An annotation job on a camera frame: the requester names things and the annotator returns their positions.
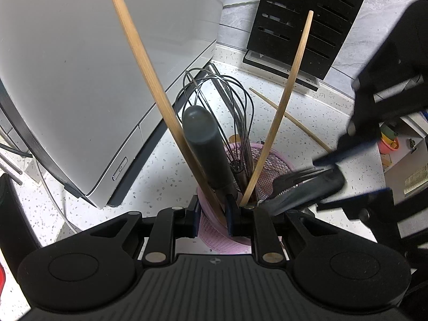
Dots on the wooden chopstick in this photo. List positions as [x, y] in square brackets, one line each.
[301, 122]
[287, 83]
[140, 53]

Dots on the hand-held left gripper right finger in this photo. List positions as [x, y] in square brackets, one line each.
[230, 214]

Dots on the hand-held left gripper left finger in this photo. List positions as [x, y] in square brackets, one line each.
[195, 217]

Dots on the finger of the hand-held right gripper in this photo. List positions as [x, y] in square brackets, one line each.
[364, 204]
[354, 143]

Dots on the pink mesh utensil holder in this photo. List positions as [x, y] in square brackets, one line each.
[274, 160]

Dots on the gray plastic spatula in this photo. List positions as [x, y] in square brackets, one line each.
[307, 190]

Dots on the thin metal rod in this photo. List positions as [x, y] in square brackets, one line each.
[10, 178]
[10, 167]

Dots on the white black countertop appliance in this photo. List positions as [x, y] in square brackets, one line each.
[83, 73]

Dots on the black slotted knife block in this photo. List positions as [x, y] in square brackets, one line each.
[301, 23]

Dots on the steel tongs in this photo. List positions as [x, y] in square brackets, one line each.
[234, 113]

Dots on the pink plastic bowl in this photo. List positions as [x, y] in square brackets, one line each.
[388, 142]

